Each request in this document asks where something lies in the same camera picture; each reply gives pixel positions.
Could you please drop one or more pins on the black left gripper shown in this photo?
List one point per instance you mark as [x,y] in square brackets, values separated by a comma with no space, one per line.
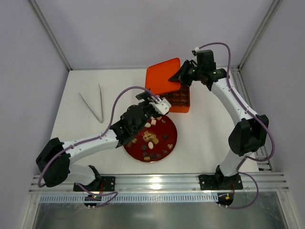
[147,100]

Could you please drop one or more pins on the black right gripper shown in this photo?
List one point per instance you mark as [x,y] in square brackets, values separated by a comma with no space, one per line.
[188,72]

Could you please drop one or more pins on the orange box lid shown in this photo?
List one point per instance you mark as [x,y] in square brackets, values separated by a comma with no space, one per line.
[158,75]

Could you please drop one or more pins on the orange chocolate box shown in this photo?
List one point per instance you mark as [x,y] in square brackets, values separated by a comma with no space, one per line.
[180,100]

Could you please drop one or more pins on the metal tongs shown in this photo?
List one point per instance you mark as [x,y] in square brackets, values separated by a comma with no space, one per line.
[92,97]

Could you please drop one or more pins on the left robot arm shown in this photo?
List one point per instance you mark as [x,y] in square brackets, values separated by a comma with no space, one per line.
[57,161]

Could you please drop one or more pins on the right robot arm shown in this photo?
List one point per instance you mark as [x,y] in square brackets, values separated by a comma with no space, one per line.
[249,133]

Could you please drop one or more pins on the dark shell chocolate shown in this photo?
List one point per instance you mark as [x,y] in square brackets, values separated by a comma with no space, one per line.
[165,137]

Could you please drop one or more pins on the tan fluted cup chocolate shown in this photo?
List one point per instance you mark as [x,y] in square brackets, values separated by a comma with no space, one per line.
[155,141]

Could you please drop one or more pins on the white oval swirl chocolate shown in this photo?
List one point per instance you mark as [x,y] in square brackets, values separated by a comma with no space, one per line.
[150,145]

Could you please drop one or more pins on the dark round chocolate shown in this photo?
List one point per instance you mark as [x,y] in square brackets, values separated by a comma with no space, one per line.
[143,147]

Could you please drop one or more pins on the round red plate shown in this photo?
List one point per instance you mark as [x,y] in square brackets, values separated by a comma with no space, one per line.
[147,135]

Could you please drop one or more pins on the left controller board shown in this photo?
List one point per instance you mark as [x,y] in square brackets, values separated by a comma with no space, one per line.
[92,198]

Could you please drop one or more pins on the controller board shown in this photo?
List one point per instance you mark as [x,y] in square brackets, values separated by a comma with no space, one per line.
[225,199]
[92,198]

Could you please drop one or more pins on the right controller board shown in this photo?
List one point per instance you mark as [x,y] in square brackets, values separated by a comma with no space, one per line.
[225,199]

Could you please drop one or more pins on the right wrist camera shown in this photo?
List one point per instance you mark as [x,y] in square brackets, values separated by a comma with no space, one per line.
[196,50]

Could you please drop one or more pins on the right side aluminium rail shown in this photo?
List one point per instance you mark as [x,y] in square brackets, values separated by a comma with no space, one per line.
[263,152]

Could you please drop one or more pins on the aluminium rail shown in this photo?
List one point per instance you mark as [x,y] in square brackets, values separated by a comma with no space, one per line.
[263,152]
[166,183]

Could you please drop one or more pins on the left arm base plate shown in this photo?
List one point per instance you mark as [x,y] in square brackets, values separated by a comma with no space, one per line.
[104,183]

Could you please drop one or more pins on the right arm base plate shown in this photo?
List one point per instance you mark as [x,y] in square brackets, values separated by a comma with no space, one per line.
[214,182]

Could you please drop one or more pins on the right corner frame post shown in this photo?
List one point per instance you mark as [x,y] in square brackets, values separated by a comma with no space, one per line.
[268,16]

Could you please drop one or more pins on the corner frame post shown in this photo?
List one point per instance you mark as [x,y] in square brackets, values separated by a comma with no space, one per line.
[268,16]
[42,20]

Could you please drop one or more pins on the slotted cable duct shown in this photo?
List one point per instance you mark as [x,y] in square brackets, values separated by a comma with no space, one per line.
[133,198]

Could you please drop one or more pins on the aluminium front rail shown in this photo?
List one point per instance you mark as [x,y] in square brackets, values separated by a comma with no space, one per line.
[166,183]

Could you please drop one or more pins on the left corner frame post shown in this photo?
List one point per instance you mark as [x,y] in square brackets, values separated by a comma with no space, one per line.
[42,20]

